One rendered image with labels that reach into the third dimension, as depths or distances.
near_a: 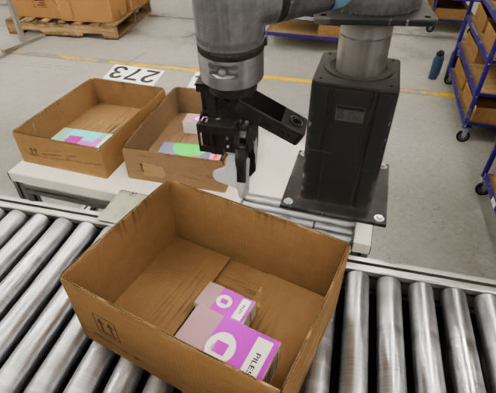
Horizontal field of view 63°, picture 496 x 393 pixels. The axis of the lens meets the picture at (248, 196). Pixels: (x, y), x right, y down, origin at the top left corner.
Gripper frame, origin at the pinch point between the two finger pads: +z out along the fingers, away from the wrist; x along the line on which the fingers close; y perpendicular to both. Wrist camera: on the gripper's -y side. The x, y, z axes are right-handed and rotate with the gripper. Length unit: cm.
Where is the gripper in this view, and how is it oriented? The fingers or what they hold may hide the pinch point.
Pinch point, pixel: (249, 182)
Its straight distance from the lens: 71.9
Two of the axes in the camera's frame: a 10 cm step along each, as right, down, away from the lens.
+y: -9.7, -1.5, 1.8
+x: -2.3, 7.0, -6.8
